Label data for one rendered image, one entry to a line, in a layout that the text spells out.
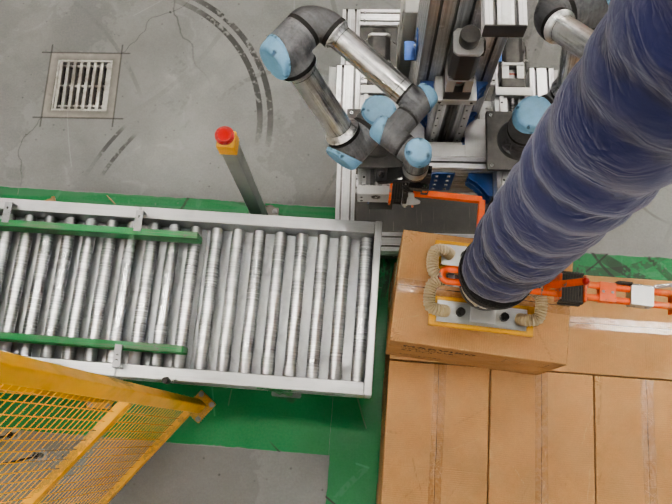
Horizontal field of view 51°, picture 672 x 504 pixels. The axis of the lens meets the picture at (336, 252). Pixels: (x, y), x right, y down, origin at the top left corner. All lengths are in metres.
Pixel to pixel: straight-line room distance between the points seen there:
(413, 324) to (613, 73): 1.59
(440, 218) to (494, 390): 0.89
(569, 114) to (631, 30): 0.23
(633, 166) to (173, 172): 2.90
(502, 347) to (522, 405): 0.46
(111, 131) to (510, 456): 2.52
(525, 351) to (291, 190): 1.60
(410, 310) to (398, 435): 0.58
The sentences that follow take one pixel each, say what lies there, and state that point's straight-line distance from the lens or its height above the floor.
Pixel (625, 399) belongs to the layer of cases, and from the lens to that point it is 2.98.
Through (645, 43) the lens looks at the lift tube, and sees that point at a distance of 0.89.
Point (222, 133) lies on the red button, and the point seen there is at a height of 1.04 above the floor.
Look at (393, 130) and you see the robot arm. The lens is 2.00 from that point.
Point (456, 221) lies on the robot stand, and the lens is 3.31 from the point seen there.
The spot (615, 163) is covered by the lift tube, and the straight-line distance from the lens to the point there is 1.08.
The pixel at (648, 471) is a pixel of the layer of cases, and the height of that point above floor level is 0.54.
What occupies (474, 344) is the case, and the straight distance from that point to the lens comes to 2.44.
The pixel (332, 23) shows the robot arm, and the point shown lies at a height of 1.59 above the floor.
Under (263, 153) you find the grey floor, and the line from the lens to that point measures 3.65.
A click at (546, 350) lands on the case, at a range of 2.49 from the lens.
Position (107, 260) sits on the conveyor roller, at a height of 0.55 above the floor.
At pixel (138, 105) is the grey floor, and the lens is 3.91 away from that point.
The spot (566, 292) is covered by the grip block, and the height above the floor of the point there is 1.20.
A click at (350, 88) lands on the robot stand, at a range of 2.69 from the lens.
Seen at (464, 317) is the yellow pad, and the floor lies 1.08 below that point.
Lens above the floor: 3.34
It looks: 75 degrees down
